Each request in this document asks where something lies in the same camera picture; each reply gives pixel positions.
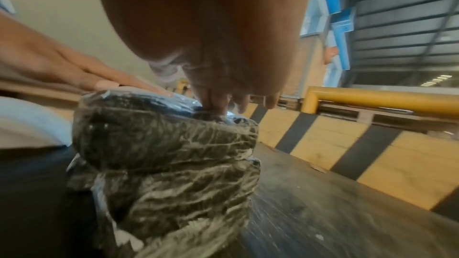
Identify stack of white labels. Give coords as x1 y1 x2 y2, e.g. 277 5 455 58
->
0 97 72 150

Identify stack black packets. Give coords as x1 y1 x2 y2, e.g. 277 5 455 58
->
91 208 252 258

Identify yellow guard rail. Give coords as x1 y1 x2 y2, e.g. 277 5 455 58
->
301 86 459 119

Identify yellow black striped barrier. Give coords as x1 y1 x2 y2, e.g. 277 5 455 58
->
243 103 459 213

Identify person's right hand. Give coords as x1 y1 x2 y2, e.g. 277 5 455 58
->
89 0 317 117

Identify person's left hand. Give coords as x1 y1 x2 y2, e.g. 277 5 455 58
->
0 13 174 98

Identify blue metal frame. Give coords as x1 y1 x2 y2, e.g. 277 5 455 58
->
299 0 356 88

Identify shiny black film package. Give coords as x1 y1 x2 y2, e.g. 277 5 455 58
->
71 88 260 174
66 155 261 241

